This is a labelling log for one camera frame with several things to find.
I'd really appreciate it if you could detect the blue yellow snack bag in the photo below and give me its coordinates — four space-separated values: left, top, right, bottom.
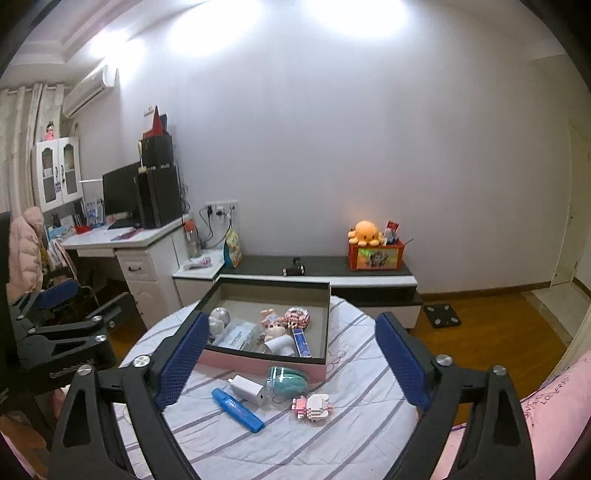
223 229 244 269

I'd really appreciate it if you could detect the red folder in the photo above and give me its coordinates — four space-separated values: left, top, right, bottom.
142 105 168 138

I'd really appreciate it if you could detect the black computer monitor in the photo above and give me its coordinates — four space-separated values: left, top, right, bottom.
102 161 144 217

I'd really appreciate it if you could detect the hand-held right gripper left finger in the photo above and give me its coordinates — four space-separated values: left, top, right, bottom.
46 311 211 480

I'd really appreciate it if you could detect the white air conditioner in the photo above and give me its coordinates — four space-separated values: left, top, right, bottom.
62 65 116 118

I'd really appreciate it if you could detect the teal clear container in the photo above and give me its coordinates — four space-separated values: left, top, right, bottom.
265 366 309 398

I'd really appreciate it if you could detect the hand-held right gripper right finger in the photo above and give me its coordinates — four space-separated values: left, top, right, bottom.
375 312 539 480

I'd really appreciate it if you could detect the pink white block toy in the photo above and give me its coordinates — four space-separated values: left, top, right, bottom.
291 394 334 424

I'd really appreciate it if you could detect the pink box with black rim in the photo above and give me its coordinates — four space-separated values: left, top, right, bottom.
196 274 332 383

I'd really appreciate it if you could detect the red storage box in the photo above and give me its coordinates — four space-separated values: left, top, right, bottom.
348 240 406 271

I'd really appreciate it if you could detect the black computer tower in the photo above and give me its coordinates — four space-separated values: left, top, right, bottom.
137 166 184 229

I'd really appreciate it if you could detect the pink pillow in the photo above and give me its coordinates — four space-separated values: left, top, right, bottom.
443 351 591 480

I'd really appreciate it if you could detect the white charger block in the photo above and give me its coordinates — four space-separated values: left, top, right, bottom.
228 375 269 407

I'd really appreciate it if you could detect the leaning paper stack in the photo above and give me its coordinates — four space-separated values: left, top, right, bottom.
44 231 75 278

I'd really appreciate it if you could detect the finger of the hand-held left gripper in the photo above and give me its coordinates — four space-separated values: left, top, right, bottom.
18 292 137 365
8 278 80 333

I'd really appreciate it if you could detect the black box on tower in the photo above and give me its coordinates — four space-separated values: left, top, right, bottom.
140 135 175 169

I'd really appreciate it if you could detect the black floor scale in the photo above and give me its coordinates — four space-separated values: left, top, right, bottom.
425 303 461 329

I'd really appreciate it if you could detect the white glass door cabinet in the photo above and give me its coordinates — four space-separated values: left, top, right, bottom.
30 137 84 213

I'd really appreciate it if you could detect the orange octopus plush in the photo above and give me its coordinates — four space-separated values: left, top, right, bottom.
347 220 384 246

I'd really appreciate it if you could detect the blue small packet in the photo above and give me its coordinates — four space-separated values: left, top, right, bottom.
291 328 312 357

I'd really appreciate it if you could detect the blue white box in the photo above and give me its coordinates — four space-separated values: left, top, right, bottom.
85 198 105 227

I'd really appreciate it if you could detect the white desk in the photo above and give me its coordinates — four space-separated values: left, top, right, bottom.
62 215 191 330

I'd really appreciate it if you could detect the white wall outlet strip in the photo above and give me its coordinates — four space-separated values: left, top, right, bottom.
204 199 238 217

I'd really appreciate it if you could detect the white side cabinet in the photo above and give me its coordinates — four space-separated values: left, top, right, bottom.
172 258 227 319

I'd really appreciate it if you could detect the black topped low cabinet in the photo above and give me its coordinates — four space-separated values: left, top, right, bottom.
217 255 423 330

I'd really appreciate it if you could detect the clear bottle orange lid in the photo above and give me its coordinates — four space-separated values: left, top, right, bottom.
185 220 202 259

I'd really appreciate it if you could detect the silver round toy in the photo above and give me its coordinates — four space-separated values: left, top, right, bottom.
208 306 232 337

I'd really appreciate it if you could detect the blue highlighter pen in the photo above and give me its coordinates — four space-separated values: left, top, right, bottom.
211 388 265 433

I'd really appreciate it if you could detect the pink pixel block toy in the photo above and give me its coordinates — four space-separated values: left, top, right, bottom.
284 307 311 329

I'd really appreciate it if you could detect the cream curtain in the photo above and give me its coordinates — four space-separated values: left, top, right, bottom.
0 82 68 217

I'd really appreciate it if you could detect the pink doll figure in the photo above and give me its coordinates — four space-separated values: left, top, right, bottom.
261 320 288 342

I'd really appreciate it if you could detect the white plug adaptor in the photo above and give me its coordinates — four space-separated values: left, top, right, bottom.
263 335 296 357

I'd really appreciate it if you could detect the white tissue packet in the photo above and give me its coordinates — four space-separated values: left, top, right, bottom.
215 318 262 350

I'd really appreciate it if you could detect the pink puffer jacket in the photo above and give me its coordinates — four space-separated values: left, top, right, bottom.
8 206 46 301

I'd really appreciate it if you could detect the black plug cable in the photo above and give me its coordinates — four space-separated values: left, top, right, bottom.
198 206 218 250

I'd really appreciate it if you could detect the white door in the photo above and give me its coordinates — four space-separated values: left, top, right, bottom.
551 134 579 287

